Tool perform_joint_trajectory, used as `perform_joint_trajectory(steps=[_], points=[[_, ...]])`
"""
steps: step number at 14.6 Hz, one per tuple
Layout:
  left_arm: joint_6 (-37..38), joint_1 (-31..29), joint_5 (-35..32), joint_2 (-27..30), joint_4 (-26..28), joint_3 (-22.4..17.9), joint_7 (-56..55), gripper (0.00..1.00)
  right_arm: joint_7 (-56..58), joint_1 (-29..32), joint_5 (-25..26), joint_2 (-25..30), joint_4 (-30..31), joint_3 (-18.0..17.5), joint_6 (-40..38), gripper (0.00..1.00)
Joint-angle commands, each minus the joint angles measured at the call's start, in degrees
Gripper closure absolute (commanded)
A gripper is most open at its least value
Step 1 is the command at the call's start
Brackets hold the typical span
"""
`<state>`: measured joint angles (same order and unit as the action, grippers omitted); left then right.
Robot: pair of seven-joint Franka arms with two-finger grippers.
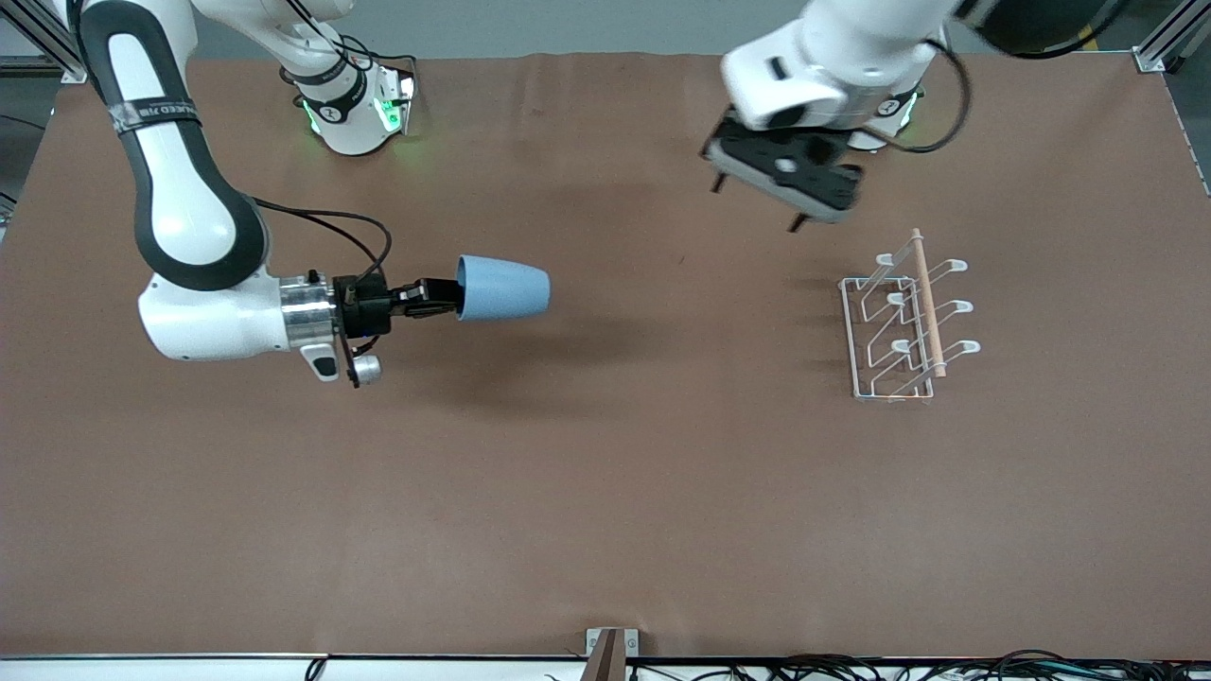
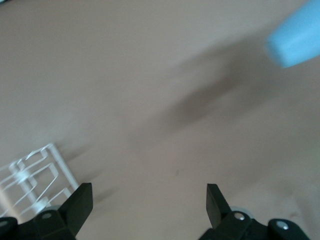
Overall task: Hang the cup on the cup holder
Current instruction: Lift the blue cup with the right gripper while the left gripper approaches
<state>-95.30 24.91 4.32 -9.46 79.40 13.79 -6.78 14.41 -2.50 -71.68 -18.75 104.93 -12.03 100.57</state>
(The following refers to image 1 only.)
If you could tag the metal bracket with brown post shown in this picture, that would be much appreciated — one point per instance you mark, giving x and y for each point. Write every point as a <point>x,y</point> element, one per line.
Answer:
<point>610,654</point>

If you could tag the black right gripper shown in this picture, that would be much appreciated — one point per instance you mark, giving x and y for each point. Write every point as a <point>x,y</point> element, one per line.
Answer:
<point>364,305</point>

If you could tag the aluminium frame profile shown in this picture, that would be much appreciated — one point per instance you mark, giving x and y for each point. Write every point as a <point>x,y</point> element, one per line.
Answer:
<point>52,38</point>
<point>1168,38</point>

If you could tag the blue plastic cup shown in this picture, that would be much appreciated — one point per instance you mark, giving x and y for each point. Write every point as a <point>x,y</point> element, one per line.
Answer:
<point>506,288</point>

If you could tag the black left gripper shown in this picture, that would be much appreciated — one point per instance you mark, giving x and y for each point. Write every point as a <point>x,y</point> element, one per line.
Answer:
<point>797,222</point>

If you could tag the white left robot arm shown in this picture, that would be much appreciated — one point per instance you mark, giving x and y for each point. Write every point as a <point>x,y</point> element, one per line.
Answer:
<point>833,57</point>

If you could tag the brown table mat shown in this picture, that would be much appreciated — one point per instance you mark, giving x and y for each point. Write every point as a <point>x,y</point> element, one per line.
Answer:
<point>605,492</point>

